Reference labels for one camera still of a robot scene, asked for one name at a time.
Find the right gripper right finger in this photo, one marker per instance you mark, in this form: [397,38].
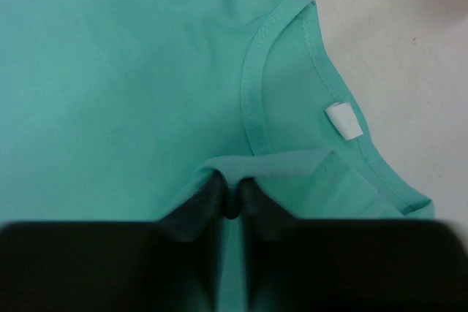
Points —
[278,258]

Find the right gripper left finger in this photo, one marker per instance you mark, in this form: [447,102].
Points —
[184,258]

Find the teal t-shirt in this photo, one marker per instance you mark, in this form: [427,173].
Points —
[115,112]

